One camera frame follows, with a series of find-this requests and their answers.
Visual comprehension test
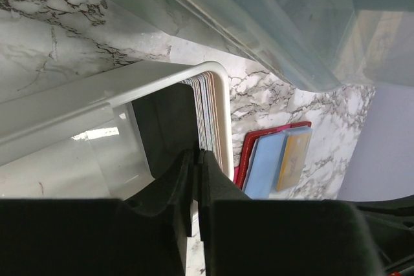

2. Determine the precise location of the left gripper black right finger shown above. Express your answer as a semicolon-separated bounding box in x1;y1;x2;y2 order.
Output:
197;151;384;275

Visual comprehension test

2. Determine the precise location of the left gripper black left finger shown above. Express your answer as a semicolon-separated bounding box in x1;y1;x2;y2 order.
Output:
1;150;194;275

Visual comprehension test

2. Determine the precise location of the red leather card holder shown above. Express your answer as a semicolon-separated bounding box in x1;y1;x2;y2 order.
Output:
234;121;312;199

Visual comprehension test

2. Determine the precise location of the gold credit card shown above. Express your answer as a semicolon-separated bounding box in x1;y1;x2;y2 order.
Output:
276;133;312;192

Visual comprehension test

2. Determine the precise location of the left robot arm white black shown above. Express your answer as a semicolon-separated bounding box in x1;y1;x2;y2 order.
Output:
1;150;413;275

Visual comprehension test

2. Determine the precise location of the stack of cards in tray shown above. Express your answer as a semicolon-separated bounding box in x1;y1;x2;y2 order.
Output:
180;71;223;167

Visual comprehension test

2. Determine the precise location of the white rectangular plastic tray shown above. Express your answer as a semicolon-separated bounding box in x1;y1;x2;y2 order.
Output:
1;61;234;199

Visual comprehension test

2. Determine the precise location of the green plastic toolbox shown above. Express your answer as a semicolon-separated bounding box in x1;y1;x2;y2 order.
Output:
112;0;413;92

